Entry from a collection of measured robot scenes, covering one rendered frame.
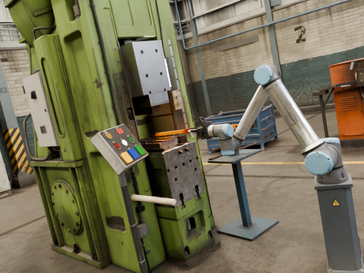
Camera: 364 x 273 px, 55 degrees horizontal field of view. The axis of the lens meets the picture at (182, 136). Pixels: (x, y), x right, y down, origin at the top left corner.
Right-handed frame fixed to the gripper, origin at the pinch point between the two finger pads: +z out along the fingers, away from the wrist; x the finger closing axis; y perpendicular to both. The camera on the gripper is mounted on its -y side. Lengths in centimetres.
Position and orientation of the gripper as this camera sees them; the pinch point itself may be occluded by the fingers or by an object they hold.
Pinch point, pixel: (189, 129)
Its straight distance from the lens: 261.4
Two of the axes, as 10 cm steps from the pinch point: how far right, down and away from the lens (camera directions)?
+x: 6.7, -2.4, 7.0
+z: -7.2, 0.4, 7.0
